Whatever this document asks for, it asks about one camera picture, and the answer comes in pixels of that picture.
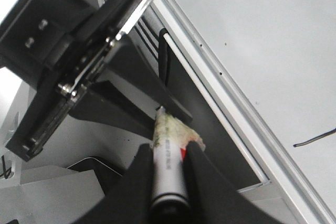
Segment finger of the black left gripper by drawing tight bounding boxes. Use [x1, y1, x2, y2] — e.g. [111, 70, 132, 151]
[104, 36, 193, 123]

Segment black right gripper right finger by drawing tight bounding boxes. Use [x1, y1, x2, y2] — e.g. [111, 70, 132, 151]
[183, 141, 280, 223]

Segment aluminium whiteboard tray rail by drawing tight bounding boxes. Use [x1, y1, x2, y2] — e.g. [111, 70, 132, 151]
[152, 0, 335, 223]

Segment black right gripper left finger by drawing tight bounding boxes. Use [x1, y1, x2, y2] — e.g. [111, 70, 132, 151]
[75, 144, 153, 223]

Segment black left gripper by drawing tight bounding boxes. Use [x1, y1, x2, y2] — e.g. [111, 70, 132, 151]
[1, 0, 154, 161]

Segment red round magnet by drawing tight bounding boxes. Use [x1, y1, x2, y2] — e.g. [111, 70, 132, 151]
[180, 148, 187, 160]

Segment black foam bar sleeve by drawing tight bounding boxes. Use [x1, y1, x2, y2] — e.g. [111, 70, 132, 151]
[158, 28, 170, 85]

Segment white whiteboard marker pen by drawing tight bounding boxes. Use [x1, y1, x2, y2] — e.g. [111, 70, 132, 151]
[150, 106, 190, 223]

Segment white whiteboard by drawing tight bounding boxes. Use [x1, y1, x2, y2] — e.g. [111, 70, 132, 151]
[176, 0, 335, 211]

